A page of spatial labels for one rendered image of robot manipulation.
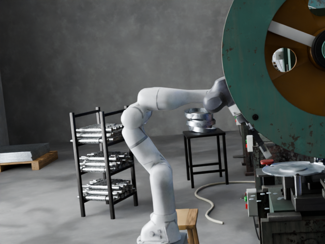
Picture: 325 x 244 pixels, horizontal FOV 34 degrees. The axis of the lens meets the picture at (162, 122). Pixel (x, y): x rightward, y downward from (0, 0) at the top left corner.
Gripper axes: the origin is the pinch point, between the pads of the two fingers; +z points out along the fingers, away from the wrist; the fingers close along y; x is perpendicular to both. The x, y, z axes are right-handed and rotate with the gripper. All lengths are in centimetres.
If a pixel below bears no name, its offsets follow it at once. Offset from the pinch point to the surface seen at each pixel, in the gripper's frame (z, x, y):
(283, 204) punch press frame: 25.5, -5.2, 0.7
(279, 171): 13.2, 0.9, -6.5
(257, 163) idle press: 39, -11, -163
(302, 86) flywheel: -20.7, 25.2, 30.1
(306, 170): 18.6, 11.9, -5.8
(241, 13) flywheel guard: -57, 19, 37
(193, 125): 2, -52, -300
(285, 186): 20.2, -0.2, -5.1
